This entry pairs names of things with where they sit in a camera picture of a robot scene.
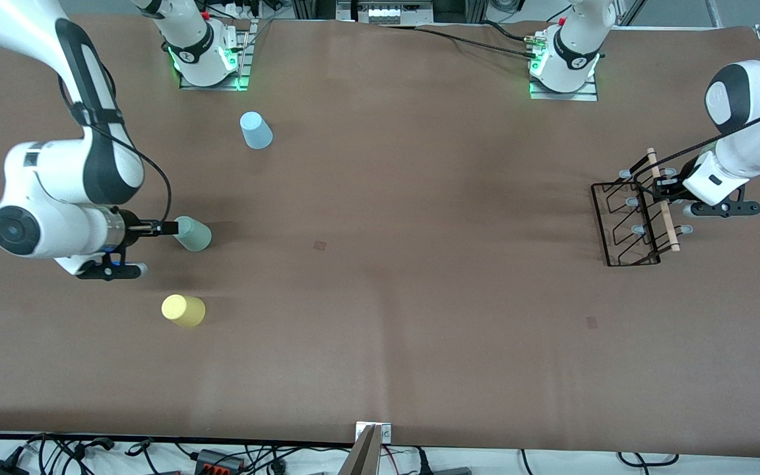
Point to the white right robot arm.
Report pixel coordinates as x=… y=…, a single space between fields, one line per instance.
x=57 y=171

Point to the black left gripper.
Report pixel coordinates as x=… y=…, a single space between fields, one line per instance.
x=671 y=187

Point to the white power strip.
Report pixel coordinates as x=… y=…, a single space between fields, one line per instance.
x=393 y=13

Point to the pale green plastic cup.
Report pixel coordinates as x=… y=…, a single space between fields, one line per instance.
x=195 y=235

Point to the black orange connector block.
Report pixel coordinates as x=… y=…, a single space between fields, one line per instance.
x=218 y=460

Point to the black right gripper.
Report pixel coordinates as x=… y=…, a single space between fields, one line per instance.
x=130 y=226

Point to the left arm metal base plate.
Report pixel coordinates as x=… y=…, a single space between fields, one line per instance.
x=584 y=95

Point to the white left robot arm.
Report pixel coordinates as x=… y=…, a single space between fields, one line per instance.
x=749 y=99

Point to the light blue plastic cup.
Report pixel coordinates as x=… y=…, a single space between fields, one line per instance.
x=256 y=130

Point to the black plug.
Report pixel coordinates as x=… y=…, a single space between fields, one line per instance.
x=423 y=463

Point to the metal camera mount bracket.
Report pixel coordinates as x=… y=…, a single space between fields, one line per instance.
x=367 y=452

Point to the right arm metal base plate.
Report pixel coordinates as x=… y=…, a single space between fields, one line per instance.
x=246 y=59

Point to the brown table mat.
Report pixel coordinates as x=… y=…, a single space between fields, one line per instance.
x=380 y=330

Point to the black equipment frame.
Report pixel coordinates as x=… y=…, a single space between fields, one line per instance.
x=459 y=10

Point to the yellow plastic cup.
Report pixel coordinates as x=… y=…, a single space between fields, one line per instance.
x=183 y=311

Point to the black power adapter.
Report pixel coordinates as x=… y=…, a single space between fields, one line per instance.
x=0 y=468

